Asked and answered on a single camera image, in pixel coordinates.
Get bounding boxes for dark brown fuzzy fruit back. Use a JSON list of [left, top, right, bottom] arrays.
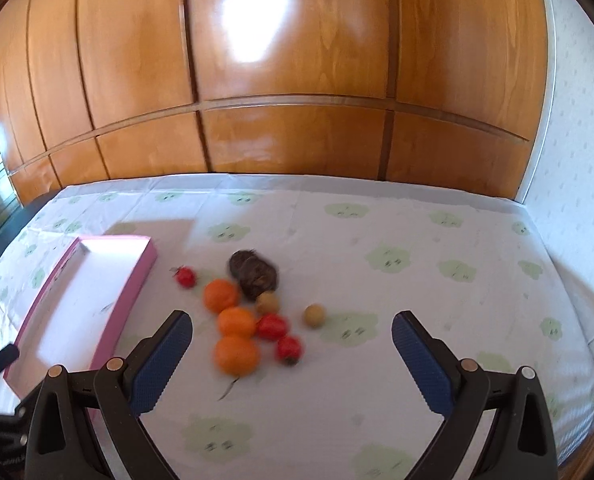
[[227, 250, 263, 281]]

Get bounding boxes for wooden wardrobe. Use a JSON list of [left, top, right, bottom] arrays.
[[0, 0, 547, 203]]

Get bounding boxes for pink shallow tray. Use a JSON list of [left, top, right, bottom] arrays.
[[4, 235, 157, 398]]

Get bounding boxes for red tomato far left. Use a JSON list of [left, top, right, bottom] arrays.
[[172, 266, 197, 289]]

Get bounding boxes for red tomato middle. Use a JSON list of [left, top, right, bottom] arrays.
[[256, 313, 291, 341]]

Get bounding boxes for orange fruit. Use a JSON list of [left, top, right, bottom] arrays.
[[213, 336, 260, 377], [217, 307, 257, 338], [203, 278, 239, 314]]

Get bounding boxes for dark brown fuzzy fruit front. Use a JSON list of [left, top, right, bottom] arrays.
[[237, 257, 279, 301]]

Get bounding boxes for orange fruit near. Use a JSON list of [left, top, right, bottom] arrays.
[[213, 336, 260, 377]]

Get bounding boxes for red tomato near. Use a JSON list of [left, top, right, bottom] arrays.
[[275, 335, 303, 366]]

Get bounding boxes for white green patterned tablecloth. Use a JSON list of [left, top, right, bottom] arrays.
[[0, 174, 594, 479]]

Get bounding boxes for orange fruit far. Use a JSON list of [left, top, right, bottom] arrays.
[[203, 278, 239, 314]]

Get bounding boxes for orange fruit middle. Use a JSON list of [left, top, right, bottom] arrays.
[[217, 307, 257, 338]]

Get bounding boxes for brown round longan left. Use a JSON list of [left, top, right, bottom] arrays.
[[255, 290, 281, 315]]

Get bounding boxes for brown round longan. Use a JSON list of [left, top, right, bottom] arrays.
[[255, 290, 281, 315], [303, 304, 327, 328]]

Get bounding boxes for small dark stem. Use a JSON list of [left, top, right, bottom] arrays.
[[218, 377, 240, 402]]

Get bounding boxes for brown round longan right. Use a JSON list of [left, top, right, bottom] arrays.
[[303, 304, 327, 328]]

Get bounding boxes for red tomato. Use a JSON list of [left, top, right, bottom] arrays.
[[256, 313, 291, 341], [275, 335, 303, 366], [172, 266, 197, 289]]

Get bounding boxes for dark brown fuzzy fruit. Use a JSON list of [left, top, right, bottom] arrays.
[[227, 250, 263, 281], [237, 257, 279, 301]]

